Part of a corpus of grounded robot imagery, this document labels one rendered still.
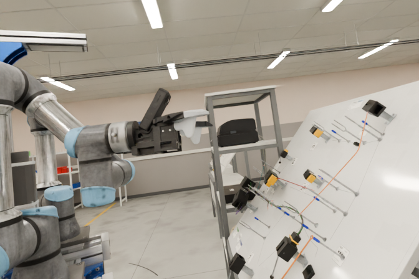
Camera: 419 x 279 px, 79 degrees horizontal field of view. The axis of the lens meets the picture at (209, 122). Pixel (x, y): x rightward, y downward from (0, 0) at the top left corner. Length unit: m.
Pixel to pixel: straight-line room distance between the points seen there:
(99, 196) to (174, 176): 7.85
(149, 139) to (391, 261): 0.61
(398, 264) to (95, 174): 0.70
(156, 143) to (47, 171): 0.99
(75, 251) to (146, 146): 0.89
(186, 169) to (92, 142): 7.84
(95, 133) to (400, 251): 0.74
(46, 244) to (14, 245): 0.12
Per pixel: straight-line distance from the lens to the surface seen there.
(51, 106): 0.88
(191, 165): 8.43
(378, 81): 10.76
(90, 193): 0.67
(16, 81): 0.86
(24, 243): 0.84
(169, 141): 0.62
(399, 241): 0.77
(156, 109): 0.62
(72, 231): 1.42
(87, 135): 0.66
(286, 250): 0.95
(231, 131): 1.86
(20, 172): 1.17
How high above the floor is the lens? 1.52
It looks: 4 degrees up
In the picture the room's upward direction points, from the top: 7 degrees counter-clockwise
